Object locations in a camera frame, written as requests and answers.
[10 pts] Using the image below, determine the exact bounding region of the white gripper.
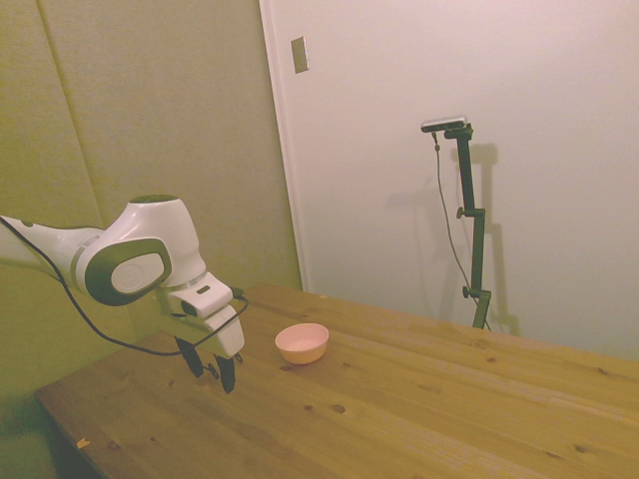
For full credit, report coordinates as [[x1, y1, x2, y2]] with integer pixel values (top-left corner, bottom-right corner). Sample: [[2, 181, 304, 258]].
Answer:
[[175, 303, 247, 395]]

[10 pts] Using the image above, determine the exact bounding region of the pink plastic bowl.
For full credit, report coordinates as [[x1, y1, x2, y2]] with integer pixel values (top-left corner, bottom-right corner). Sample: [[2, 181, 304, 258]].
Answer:
[[275, 322, 329, 366]]

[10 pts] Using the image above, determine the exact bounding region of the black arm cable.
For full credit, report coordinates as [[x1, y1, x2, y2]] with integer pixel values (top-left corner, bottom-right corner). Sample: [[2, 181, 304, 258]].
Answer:
[[0, 215, 250, 357]]

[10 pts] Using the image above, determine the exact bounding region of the white wall trim strip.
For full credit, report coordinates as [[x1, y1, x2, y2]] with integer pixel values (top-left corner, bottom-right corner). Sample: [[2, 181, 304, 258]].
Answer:
[[258, 0, 312, 293]]

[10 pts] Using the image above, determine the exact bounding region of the black camera stand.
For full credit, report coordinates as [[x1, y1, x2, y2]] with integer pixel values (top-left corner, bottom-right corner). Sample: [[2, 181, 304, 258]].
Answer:
[[443, 123, 493, 330]]

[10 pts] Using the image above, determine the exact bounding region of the grey wall switch plate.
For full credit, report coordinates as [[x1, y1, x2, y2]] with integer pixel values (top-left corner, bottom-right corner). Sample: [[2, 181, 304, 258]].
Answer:
[[291, 35, 310, 75]]

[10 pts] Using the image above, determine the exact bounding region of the silver stereo camera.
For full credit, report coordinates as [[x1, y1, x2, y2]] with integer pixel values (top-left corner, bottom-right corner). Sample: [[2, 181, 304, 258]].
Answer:
[[420, 113, 469, 134]]

